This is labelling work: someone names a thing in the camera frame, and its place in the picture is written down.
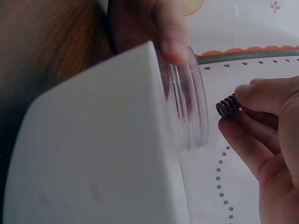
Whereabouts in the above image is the person's right hand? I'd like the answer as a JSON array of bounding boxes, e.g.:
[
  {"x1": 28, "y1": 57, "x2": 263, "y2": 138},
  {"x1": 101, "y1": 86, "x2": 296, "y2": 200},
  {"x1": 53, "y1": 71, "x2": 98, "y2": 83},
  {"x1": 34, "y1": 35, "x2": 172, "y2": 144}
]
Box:
[{"x1": 218, "y1": 75, "x2": 299, "y2": 224}]

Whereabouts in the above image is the person's left hand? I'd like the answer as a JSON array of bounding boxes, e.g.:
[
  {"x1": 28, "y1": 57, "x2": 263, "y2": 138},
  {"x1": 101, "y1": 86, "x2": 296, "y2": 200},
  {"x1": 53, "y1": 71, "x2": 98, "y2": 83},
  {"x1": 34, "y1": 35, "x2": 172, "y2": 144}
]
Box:
[{"x1": 111, "y1": 0, "x2": 190, "y2": 66}]

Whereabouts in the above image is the clear plastic jar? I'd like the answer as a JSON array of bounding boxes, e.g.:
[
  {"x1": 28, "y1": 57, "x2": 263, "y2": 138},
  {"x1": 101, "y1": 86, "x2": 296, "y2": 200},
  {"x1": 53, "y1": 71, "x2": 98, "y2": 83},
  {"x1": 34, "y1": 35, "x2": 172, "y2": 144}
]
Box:
[{"x1": 153, "y1": 45, "x2": 210, "y2": 153}]

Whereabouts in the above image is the dark brown coil spring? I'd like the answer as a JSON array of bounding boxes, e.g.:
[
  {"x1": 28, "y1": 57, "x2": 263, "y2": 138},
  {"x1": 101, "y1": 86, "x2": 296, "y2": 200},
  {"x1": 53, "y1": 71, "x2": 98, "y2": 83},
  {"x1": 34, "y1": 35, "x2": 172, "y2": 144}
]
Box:
[{"x1": 215, "y1": 92, "x2": 242, "y2": 119}]

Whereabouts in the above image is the white plastic box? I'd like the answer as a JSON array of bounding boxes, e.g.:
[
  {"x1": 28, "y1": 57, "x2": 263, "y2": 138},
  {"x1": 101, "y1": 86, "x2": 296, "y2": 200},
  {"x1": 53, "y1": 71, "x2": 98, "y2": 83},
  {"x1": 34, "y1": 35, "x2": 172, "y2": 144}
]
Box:
[{"x1": 3, "y1": 41, "x2": 190, "y2": 224}]

